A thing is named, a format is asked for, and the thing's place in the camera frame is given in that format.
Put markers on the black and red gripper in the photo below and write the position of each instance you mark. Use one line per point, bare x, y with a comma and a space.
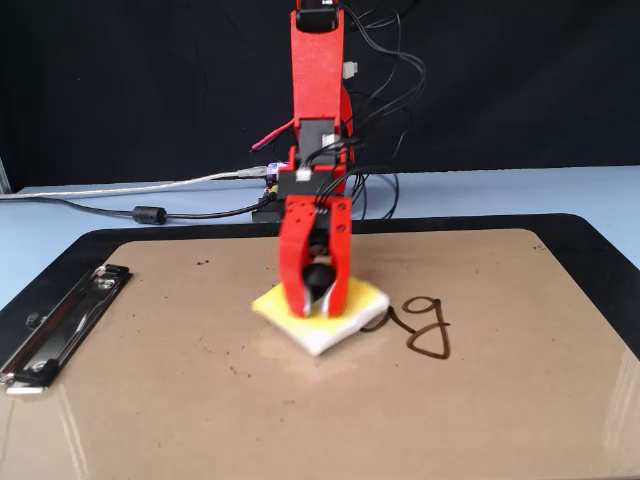
300, 185

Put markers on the yellow sponge with black knob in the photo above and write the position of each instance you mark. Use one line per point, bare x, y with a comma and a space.
360, 305

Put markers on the purple controller circuit board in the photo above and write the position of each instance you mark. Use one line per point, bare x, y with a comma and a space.
274, 170

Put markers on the brown clipboard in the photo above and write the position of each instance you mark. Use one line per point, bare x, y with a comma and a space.
350, 425

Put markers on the silver metal clipboard clip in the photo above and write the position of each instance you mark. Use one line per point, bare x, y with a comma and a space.
55, 340

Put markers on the black mat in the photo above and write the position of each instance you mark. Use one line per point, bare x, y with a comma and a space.
590, 235

